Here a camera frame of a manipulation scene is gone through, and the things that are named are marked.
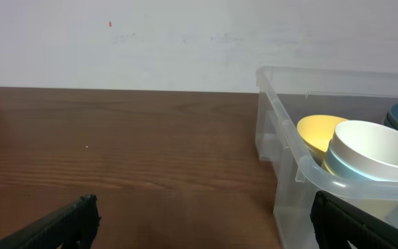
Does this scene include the yellow small bowl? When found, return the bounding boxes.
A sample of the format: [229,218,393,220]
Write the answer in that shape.
[296,115,348,156]

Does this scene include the light blue plastic cup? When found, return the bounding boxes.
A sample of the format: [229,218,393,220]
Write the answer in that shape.
[323,149,398,182]

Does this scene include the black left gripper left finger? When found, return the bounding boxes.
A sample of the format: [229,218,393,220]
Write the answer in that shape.
[0,194,100,249]

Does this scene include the white plastic cup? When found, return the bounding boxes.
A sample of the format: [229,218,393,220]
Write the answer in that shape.
[325,120,398,182]

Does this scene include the yellow plastic cup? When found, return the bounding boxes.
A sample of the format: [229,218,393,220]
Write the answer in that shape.
[321,160,398,221]

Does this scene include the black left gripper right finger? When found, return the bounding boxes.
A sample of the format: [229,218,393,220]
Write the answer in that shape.
[310,191,398,249]

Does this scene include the clear plastic storage container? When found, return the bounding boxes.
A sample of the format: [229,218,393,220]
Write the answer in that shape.
[256,66,398,248]

